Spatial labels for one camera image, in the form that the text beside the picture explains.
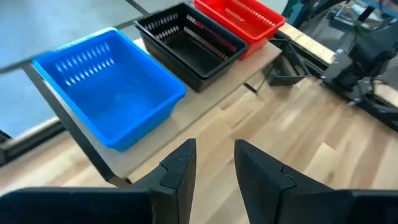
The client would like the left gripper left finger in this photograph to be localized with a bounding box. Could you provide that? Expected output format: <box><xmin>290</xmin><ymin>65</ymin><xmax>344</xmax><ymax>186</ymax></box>
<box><xmin>133</xmin><ymin>138</ymin><xmax>197</xmax><ymax>224</ymax></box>

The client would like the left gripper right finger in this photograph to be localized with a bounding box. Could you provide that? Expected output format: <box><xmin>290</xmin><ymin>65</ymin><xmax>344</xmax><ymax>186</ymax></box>
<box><xmin>234</xmin><ymin>139</ymin><xmax>354</xmax><ymax>224</ymax></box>

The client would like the red slotted plastic basket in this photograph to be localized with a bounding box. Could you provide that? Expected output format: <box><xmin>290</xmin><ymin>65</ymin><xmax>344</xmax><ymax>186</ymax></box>
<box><xmin>192</xmin><ymin>0</ymin><xmax>287</xmax><ymax>61</ymax></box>

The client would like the blue slotted plastic basket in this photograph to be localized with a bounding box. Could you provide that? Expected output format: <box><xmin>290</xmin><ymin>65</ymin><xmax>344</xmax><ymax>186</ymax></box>
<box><xmin>30</xmin><ymin>27</ymin><xmax>187</xmax><ymax>152</ymax></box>

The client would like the black table edge rail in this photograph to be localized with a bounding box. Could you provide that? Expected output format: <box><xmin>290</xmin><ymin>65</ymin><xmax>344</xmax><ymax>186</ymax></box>
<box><xmin>0</xmin><ymin>119</ymin><xmax>68</xmax><ymax>166</ymax></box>

